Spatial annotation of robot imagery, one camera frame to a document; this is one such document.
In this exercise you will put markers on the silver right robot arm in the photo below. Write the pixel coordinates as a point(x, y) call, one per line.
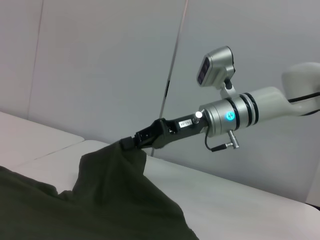
point(262, 105)

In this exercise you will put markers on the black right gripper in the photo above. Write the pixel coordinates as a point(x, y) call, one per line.
point(172, 127)

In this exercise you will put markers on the dark green shirt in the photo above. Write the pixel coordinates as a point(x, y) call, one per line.
point(87, 200)

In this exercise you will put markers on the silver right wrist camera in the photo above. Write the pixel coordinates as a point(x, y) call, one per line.
point(215, 65)

